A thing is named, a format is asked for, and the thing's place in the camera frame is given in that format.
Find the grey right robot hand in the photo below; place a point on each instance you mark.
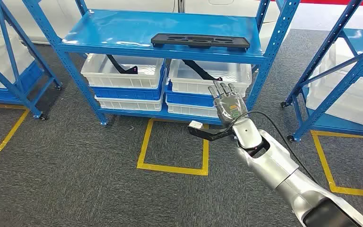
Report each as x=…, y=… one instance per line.
x=230, y=105

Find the black slotted part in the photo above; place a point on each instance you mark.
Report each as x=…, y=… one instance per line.
x=200, y=40

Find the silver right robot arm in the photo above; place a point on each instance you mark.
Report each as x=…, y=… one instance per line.
x=272, y=159

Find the black curved part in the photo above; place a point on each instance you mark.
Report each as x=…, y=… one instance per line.
x=120, y=68
x=200, y=71

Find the blue metal shelf rack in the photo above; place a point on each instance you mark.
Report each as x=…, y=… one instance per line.
x=131, y=31
x=17, y=84
x=325, y=50

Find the white plastic bin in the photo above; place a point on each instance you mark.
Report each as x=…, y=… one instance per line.
x=0, y=59
x=231, y=76
x=128, y=104
x=122, y=75
x=350, y=97
x=187, y=110

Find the blue plastic bin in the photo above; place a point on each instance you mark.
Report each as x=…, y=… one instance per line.
x=187, y=98
x=125, y=93
x=28, y=78

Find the black rack caster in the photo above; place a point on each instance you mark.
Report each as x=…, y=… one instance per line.
x=42, y=117
x=290, y=138
x=284, y=104
x=58, y=86

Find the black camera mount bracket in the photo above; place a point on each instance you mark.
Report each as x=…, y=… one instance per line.
x=212, y=134

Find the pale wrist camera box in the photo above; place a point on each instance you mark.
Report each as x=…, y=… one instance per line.
x=196, y=124

